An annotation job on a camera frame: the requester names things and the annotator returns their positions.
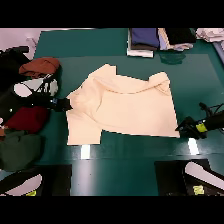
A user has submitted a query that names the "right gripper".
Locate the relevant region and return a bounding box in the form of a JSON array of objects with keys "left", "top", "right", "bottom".
[{"left": 175, "top": 115, "right": 208, "bottom": 140}]

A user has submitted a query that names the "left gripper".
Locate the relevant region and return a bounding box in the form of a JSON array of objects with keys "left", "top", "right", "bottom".
[{"left": 49, "top": 97, "right": 74, "bottom": 113}]

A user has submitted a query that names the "cream T-shirt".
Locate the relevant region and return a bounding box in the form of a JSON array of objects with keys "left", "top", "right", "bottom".
[{"left": 65, "top": 63, "right": 181, "bottom": 146}]

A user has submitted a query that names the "grey white garment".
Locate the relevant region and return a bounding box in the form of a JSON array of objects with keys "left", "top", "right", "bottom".
[{"left": 25, "top": 74, "right": 60, "bottom": 98}]

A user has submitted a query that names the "dark red garment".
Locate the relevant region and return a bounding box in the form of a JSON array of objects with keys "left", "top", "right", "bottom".
[{"left": 2, "top": 105, "right": 52, "bottom": 135}]

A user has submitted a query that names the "rust brown garment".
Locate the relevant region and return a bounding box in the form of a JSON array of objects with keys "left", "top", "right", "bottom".
[{"left": 18, "top": 56, "right": 61, "bottom": 80}]

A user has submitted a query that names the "dark green garment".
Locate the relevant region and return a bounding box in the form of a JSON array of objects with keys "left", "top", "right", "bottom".
[{"left": 0, "top": 129, "right": 43, "bottom": 173}]

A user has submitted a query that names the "black garment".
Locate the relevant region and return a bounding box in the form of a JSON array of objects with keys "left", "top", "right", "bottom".
[
  {"left": 164, "top": 27, "right": 198, "bottom": 46},
  {"left": 0, "top": 46, "right": 32, "bottom": 90}
]

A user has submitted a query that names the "beige garment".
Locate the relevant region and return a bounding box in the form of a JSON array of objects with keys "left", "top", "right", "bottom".
[{"left": 157, "top": 27, "right": 172, "bottom": 52}]

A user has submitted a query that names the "pale pink garment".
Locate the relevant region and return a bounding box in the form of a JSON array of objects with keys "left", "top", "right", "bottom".
[{"left": 195, "top": 27, "right": 224, "bottom": 43}]

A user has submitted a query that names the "navy blue garment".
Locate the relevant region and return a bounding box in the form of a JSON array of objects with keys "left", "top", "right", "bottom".
[{"left": 130, "top": 27, "right": 161, "bottom": 50}]

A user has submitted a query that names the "black cable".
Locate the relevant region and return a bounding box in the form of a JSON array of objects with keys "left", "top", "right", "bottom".
[{"left": 198, "top": 101, "right": 224, "bottom": 117}]

